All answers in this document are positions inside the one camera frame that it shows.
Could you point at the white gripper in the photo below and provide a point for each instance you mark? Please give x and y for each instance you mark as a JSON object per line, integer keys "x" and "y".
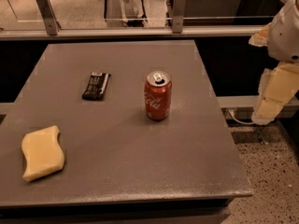
{"x": 284, "y": 37}

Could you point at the red coke can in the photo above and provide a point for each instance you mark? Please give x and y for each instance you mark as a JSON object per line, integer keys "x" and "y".
{"x": 157, "y": 95}

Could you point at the yellow sponge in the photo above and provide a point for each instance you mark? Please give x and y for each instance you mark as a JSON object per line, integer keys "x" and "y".
{"x": 42, "y": 153}

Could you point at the metal railing beam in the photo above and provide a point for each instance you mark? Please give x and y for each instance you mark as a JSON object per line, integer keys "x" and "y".
{"x": 135, "y": 32}

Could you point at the black snack bar wrapper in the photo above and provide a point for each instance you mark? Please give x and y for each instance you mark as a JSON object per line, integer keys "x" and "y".
{"x": 96, "y": 87}

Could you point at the right metal railing bracket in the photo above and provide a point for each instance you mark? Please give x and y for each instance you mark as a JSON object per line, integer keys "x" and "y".
{"x": 178, "y": 9}

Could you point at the metal railing bracket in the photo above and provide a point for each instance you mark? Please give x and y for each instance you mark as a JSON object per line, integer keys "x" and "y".
{"x": 51, "y": 25}
{"x": 178, "y": 9}

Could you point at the left metal railing bracket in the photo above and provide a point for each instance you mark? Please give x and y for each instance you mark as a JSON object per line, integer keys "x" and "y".
{"x": 51, "y": 25}

